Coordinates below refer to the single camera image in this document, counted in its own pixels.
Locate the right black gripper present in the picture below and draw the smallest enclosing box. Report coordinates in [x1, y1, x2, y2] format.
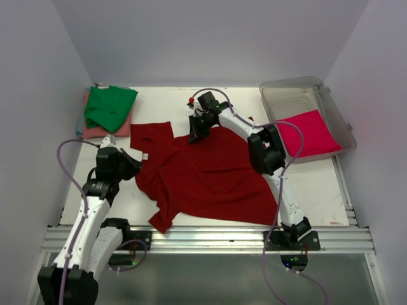
[189, 114, 216, 144]

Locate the dark red t-shirt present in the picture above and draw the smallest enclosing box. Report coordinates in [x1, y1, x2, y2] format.
[130, 122, 277, 233]

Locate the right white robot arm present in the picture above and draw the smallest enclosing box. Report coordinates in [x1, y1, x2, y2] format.
[187, 88, 312, 250]

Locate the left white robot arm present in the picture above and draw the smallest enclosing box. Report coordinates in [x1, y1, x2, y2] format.
[38, 146, 145, 304]

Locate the folded salmon pink t-shirt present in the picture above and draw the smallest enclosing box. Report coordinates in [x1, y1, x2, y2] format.
[83, 92, 133, 139]

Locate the green t-shirt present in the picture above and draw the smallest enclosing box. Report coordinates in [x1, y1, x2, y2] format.
[84, 86, 138, 133]

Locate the folded light blue t-shirt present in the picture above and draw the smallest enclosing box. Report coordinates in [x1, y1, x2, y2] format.
[76, 116, 84, 139]

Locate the clear plastic storage bin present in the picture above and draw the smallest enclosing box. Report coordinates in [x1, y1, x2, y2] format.
[259, 76, 356, 163]

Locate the magenta folded t-shirt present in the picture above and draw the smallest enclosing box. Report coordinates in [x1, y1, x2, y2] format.
[277, 110, 343, 158]

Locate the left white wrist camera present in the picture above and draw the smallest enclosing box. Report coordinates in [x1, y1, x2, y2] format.
[99, 134, 116, 149]

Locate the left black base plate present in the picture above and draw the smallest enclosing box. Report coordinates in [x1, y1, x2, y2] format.
[119, 231, 152, 252]

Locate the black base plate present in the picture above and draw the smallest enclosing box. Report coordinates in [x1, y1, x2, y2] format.
[263, 228, 321, 251]
[119, 231, 152, 252]

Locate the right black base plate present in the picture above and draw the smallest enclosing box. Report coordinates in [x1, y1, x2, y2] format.
[263, 228, 321, 251]

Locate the aluminium mounting rail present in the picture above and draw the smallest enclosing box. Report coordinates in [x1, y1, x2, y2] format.
[39, 224, 375, 254]

